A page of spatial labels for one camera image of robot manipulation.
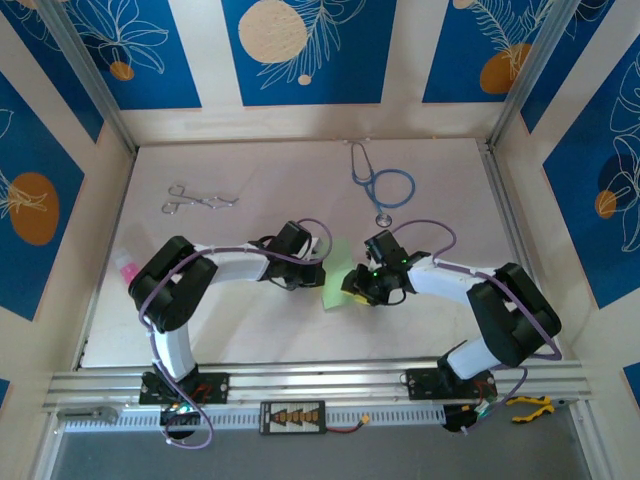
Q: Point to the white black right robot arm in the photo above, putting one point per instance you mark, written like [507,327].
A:
[520,315]

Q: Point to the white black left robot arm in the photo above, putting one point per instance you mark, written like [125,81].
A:
[172,350]

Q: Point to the blue stethoscope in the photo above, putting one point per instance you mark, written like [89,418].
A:
[383,219]

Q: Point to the metal forceps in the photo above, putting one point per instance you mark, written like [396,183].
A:
[205,201]

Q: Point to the black power distribution board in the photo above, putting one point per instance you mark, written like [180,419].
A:
[292,417]

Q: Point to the yellow black pliers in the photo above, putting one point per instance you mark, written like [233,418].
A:
[547,404]

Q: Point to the aluminium mounting rail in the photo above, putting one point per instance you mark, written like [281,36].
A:
[325,385]

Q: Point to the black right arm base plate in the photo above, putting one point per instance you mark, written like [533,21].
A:
[420,385]

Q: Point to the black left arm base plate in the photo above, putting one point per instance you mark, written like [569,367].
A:
[217,387]

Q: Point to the aluminium side rail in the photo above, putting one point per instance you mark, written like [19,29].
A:
[505,200]

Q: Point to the aluminium frame post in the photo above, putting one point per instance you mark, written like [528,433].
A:
[527,75]
[87,75]

